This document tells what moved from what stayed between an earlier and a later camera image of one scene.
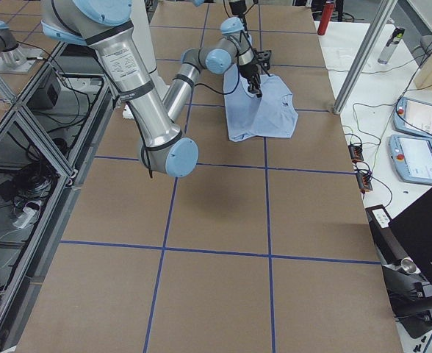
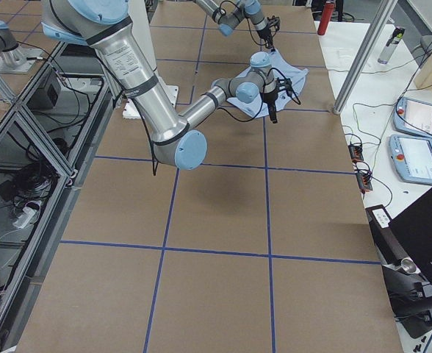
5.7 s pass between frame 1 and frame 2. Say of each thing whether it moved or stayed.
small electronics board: stayed
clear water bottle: stayed
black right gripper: moved
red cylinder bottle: stayed
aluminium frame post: stayed
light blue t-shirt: moved
